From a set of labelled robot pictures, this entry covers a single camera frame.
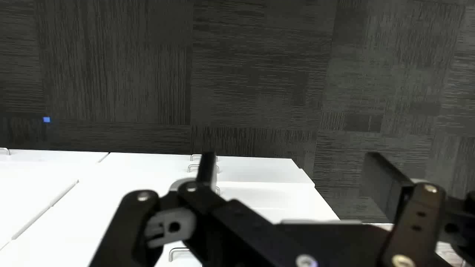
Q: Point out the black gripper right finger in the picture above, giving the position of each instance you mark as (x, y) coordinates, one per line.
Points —
(413, 222)

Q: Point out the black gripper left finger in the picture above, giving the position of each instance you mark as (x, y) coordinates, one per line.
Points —
(232, 222)

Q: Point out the small blue indicator light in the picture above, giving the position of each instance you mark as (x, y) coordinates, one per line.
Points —
(47, 119)

